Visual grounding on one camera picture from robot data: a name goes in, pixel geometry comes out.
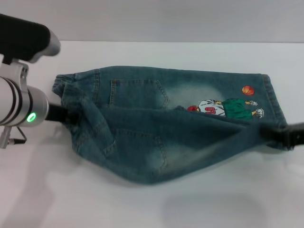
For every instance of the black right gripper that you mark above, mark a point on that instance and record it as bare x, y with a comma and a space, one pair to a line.
294, 134

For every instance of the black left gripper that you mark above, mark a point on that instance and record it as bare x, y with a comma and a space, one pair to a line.
55, 112

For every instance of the blue denim shorts with cartoon print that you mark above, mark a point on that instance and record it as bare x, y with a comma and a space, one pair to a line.
166, 133

